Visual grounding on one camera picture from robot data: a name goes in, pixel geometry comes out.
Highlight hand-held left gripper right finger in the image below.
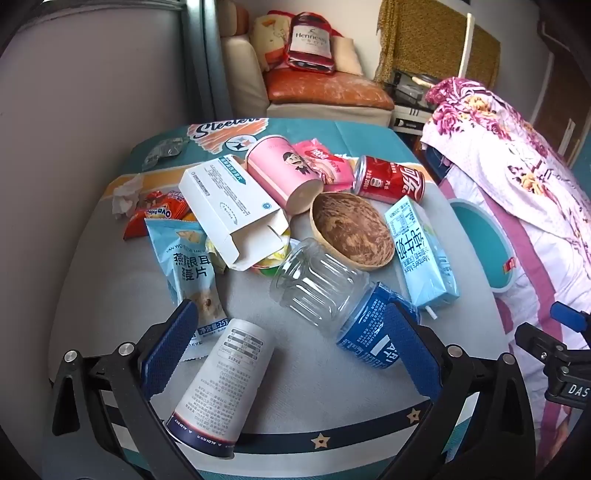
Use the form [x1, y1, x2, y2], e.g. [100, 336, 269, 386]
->
[382, 300, 539, 480]

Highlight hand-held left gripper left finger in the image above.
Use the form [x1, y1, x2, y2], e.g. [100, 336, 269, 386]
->
[42, 299, 218, 480]

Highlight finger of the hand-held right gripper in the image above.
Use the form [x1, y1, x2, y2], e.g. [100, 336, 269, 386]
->
[514, 322, 571, 370]
[550, 301, 591, 334]

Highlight white printed paper cup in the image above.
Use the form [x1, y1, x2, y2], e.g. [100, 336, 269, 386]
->
[165, 318, 276, 460]

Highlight blue oat snack packet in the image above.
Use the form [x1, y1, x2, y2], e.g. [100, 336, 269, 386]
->
[144, 217, 232, 361]

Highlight light blue milk carton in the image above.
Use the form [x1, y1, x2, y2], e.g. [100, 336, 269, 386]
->
[384, 195, 461, 320]

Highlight teal plastic basin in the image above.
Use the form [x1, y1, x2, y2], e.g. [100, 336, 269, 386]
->
[450, 199, 515, 294]

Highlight clear bottle blue label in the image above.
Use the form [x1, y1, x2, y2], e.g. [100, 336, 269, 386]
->
[269, 237, 422, 371]

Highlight yellow jelly cup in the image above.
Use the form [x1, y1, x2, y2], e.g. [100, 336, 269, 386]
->
[205, 231, 293, 278]

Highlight brown wooden bowl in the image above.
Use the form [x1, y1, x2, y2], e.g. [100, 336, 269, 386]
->
[309, 193, 396, 267]

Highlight orange snack wrapper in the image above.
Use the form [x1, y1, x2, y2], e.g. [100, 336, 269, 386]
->
[122, 189, 201, 241]

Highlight white tissue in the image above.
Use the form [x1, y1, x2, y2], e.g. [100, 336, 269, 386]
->
[111, 174, 146, 220]

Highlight white medicine box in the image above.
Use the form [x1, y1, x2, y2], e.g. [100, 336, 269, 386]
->
[178, 156, 291, 273]

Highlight red drink can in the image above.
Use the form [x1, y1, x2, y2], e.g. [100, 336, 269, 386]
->
[353, 155, 426, 204]

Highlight pink snack wrapper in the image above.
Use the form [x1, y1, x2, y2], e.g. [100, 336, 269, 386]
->
[293, 138, 361, 193]

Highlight pink paper cup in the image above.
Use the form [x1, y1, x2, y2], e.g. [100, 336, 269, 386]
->
[245, 135, 325, 214]

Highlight pink floral blanket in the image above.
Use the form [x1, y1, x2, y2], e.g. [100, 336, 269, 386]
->
[418, 78, 591, 480]

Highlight silver blister pack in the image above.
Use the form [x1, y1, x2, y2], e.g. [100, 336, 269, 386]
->
[143, 138, 185, 168]

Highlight black media player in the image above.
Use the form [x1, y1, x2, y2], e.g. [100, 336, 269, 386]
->
[392, 69, 437, 106]

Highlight orange seat cushion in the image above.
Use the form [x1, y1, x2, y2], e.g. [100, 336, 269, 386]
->
[264, 69, 394, 108]

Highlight white slat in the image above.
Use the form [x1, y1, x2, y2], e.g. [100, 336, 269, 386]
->
[459, 13, 472, 79]

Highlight cream armchair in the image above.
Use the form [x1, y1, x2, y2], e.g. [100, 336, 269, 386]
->
[221, 9, 395, 126]

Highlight beige pillow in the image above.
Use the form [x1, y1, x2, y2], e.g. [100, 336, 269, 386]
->
[330, 34, 365, 77]

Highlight leopard print cloth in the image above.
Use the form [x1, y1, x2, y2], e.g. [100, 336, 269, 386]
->
[376, 0, 502, 90]

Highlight yellow plush pillow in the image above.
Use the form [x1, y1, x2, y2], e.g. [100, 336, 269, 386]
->
[250, 15, 301, 72]

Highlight red bottle-shaped pillow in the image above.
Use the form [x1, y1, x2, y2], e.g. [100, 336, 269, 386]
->
[286, 11, 337, 75]

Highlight orange back cushion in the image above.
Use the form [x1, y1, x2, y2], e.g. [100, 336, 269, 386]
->
[222, 7, 251, 38]

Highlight grey metal door frame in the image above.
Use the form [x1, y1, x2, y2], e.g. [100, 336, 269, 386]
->
[182, 0, 222, 132]

